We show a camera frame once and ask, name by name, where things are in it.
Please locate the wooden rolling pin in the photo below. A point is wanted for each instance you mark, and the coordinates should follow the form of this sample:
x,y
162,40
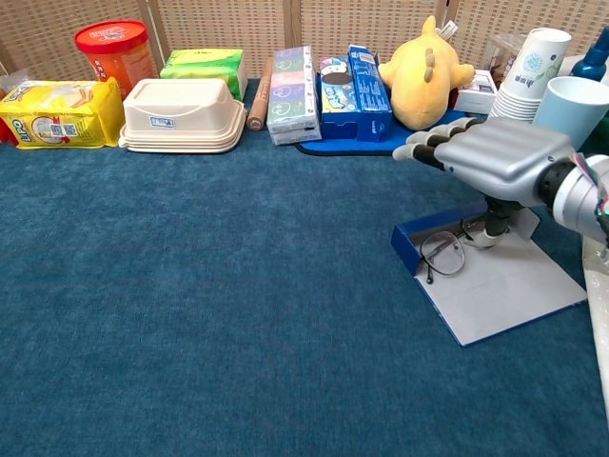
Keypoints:
x,y
259,105

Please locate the yellow plush toy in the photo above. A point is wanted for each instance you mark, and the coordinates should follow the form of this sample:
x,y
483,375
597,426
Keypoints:
x,y
423,81

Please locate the orange tub with red lid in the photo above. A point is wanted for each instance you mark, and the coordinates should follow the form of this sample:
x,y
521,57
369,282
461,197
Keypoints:
x,y
114,57

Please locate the pastel pocket tissue multipack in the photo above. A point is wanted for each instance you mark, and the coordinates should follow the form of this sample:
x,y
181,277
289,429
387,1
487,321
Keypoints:
x,y
290,95

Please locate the dark blue long carton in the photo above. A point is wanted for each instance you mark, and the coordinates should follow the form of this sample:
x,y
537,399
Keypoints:
x,y
368,81

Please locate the blue sandwich cookie box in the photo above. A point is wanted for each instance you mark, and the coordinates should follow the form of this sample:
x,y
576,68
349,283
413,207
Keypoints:
x,y
335,90

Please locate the thin-framed eyeglasses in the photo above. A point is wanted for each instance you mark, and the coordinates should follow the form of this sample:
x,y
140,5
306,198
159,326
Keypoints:
x,y
429,280

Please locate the beige lunch box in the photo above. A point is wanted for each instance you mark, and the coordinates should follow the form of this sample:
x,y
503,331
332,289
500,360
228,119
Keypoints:
x,y
181,114

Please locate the yellow biscuit pack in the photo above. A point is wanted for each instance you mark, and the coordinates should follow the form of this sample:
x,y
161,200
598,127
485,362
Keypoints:
x,y
57,114

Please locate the light blue mug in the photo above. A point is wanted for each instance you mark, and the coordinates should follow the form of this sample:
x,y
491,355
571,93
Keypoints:
x,y
571,109

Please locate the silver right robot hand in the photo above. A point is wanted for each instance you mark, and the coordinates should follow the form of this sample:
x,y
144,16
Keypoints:
x,y
504,152

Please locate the stack of white paper cups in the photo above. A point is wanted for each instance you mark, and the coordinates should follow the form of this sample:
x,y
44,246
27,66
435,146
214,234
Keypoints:
x,y
533,66

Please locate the dark blue bottle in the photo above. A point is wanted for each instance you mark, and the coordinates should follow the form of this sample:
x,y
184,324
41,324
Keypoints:
x,y
592,62

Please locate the blue glasses case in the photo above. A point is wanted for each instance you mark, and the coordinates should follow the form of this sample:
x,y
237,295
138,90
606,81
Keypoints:
x,y
499,295

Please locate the blue cloth mat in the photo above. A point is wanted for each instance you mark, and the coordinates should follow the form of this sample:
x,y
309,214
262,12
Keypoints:
x,y
361,146

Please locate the green tissue pack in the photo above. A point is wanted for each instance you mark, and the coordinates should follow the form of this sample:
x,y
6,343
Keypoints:
x,y
204,64

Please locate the small white box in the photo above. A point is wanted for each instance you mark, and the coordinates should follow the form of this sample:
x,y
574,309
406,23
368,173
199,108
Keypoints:
x,y
476,100

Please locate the wicker folding screen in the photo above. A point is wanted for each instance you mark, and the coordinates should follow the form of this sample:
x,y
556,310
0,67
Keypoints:
x,y
214,28

